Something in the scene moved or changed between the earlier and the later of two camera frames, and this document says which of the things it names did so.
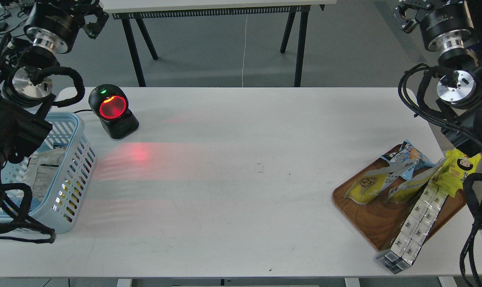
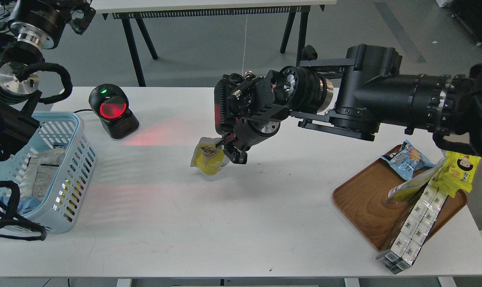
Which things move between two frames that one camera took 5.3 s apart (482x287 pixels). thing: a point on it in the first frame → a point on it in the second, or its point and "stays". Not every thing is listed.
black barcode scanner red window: x=109 y=103 stays
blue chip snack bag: x=407 y=153 stays
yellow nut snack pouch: x=373 y=183 → x=208 y=157
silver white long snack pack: x=405 y=249 stays
